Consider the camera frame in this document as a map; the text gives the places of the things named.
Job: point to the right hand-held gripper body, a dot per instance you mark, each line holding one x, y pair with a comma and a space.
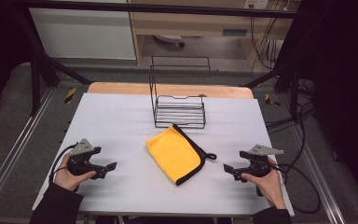
258, 165

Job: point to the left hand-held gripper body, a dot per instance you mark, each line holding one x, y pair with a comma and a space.
80, 161

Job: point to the yellow microfiber cloth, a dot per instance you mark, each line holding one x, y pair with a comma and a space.
175, 154

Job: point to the person's left hand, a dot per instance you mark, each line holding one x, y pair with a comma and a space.
67, 179

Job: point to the person's right hand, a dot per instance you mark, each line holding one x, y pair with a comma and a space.
268, 188

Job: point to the yellow black hazard tape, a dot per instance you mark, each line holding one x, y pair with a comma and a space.
272, 100
70, 95

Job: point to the black metal stand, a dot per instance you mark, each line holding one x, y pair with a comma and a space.
287, 74
40, 68

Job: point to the dark curtain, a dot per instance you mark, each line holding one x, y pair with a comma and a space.
0, 46
345, 93

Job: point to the white cabinet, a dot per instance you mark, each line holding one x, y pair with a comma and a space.
84, 34

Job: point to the office chair base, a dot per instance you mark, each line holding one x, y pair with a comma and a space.
169, 39

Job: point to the wooden desk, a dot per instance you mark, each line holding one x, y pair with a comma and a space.
192, 23

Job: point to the white power strip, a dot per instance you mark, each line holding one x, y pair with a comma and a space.
256, 3

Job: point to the aluminium floor rail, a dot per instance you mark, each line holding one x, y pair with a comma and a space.
318, 177
15, 146

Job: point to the black metal frame bar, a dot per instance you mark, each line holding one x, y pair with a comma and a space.
167, 8

